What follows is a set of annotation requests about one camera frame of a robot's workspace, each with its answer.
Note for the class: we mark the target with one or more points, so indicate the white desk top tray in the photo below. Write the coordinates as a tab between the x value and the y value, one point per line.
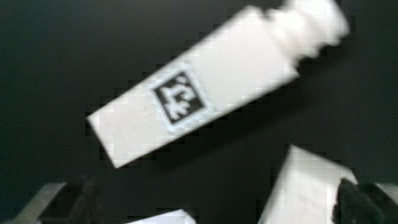
304	192

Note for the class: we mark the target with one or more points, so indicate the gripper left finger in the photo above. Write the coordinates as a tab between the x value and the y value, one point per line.
64	204

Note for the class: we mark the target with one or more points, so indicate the white desk leg right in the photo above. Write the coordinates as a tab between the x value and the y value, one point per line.
237	66

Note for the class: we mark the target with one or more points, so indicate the white right border bar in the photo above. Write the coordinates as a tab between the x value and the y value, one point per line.
174	217

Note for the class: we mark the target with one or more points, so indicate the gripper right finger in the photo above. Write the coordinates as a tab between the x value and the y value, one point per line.
366	203

